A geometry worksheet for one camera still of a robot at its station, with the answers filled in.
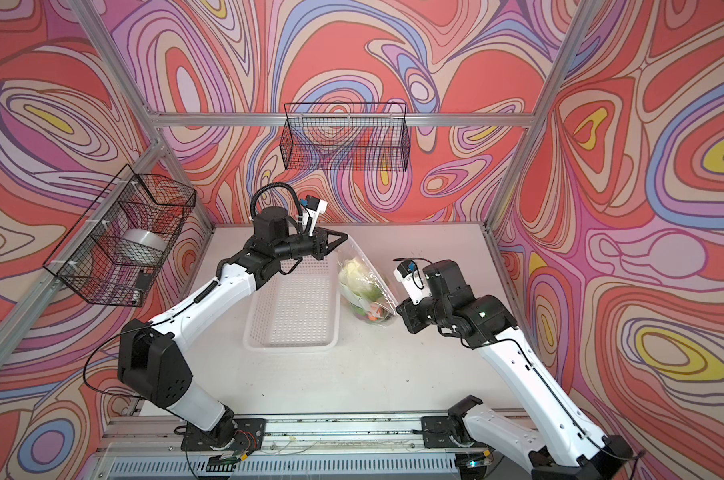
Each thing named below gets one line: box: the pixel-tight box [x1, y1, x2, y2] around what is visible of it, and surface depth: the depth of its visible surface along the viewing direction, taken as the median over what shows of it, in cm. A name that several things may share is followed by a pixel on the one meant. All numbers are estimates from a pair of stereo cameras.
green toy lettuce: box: [338, 257, 383, 304], surface depth 78 cm
